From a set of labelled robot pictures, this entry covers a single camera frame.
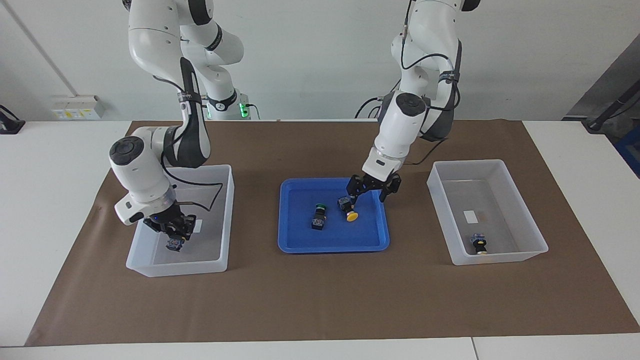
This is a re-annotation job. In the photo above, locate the black stand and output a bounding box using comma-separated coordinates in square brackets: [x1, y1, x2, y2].
[582, 82, 640, 133]

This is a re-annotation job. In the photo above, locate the white wall cable duct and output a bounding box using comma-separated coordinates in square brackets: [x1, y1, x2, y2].
[7, 0, 78, 98]

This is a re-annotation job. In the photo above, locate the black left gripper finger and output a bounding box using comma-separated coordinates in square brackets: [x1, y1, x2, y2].
[378, 175, 402, 203]
[346, 180, 364, 207]

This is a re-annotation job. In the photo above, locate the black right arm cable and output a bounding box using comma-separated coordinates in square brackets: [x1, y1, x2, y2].
[152, 57, 224, 213]

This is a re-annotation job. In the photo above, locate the brown paper table mat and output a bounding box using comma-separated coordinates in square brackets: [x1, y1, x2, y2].
[25, 119, 640, 347]

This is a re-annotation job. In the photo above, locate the white wall socket box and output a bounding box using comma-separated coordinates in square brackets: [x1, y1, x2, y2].
[51, 95, 107, 121]

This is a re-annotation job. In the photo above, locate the translucent white plastic box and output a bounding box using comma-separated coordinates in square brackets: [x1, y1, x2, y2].
[125, 164, 236, 278]
[426, 159, 549, 266]

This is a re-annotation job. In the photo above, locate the blue plastic tray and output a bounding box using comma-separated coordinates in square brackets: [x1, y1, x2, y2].
[277, 177, 391, 255]

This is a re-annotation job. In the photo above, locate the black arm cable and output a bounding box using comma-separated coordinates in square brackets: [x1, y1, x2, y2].
[152, 57, 224, 213]
[402, 0, 463, 166]

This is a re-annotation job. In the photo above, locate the black base cable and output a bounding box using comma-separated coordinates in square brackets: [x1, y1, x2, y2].
[355, 95, 396, 119]

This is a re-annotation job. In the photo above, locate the blue crate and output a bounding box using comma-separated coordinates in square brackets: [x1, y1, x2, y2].
[615, 125, 640, 178]

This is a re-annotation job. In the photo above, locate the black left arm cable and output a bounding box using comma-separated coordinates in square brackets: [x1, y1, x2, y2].
[402, 0, 463, 166]

